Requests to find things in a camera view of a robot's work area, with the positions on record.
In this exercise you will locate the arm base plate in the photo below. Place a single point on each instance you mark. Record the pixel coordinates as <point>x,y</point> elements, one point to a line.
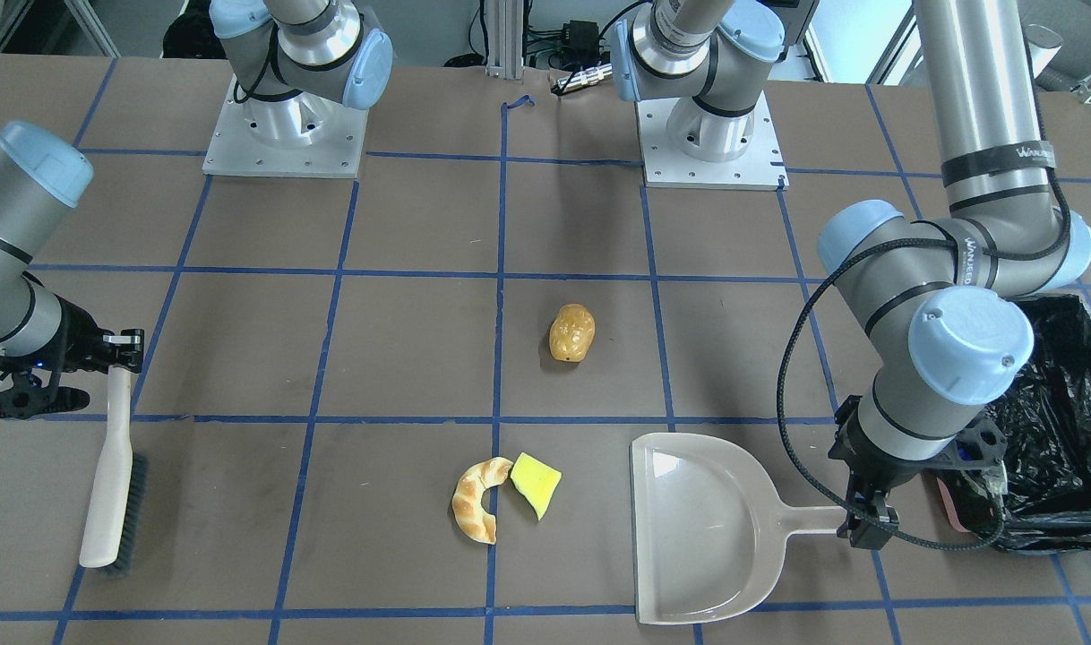
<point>301,137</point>
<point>683,146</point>

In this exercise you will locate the yellow toy potato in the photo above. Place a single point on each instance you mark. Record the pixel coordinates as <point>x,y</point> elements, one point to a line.
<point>571,333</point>

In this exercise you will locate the bin with black bag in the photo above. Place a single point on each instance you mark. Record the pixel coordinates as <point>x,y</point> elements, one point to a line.
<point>1045,417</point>

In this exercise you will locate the toy croissant bread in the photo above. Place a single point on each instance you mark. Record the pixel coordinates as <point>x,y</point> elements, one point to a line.
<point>467,501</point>

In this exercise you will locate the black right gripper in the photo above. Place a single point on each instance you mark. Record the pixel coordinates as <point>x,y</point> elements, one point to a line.
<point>81,334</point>

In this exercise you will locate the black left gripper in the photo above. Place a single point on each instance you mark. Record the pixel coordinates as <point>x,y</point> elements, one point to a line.
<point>879,466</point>

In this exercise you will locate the aluminium frame post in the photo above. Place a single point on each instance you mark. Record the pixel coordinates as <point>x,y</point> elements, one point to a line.
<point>504,32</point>

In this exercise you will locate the beige hand brush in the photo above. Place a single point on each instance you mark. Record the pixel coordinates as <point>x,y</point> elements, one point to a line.
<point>118,487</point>

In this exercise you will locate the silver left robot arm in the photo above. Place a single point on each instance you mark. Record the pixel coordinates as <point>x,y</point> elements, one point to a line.
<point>936,297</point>

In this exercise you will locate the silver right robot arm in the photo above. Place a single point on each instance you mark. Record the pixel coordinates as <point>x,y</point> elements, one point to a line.
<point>305,75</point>

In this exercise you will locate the beige plastic dustpan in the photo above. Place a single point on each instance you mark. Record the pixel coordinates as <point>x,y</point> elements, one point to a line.
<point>710,529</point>

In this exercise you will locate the silver cable connector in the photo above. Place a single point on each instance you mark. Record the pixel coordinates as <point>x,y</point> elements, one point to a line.
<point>582,79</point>

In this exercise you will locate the yellow green sponge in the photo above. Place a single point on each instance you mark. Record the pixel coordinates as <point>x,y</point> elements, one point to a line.
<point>536,481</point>

